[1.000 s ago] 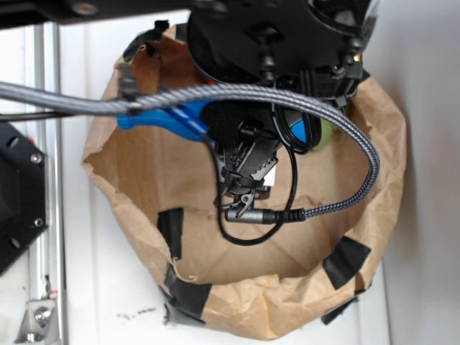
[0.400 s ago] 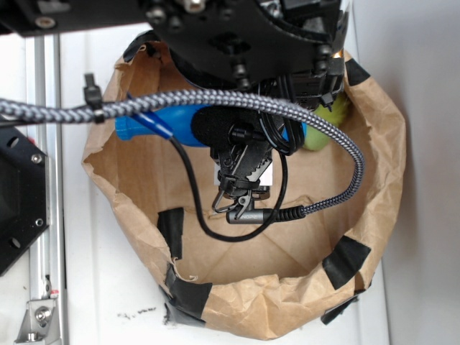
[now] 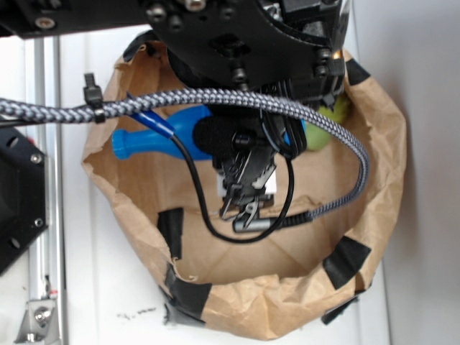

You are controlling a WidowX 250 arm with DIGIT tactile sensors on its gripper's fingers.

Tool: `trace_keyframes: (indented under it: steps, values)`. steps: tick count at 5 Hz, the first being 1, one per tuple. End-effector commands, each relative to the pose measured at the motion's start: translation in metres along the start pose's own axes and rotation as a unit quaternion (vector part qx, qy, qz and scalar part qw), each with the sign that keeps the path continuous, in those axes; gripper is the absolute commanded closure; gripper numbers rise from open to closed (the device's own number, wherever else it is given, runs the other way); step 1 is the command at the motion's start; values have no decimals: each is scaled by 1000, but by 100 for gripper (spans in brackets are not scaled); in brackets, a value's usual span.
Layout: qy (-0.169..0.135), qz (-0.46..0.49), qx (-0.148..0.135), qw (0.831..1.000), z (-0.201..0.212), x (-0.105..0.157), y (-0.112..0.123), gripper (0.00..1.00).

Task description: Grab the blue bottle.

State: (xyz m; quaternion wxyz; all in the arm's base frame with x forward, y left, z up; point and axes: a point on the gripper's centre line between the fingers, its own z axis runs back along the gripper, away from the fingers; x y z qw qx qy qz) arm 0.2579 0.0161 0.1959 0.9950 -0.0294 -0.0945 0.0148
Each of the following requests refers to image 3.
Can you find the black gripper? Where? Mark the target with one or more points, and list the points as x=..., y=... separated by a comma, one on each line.
x=243, y=143

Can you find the blue plastic bottle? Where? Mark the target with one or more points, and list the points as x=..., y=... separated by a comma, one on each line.
x=159, y=133

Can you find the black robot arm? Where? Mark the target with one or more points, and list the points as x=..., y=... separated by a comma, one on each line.
x=253, y=73

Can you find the green plush toy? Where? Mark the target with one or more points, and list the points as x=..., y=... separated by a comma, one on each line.
x=318, y=138

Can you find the brown paper bag bin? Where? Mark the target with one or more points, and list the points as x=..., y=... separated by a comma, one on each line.
x=267, y=289

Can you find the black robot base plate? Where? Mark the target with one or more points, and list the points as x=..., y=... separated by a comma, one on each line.
x=23, y=195

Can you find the aluminium extrusion rail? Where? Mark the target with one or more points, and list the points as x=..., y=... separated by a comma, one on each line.
x=47, y=252

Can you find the metal corner bracket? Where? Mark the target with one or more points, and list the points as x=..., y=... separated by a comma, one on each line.
x=39, y=324

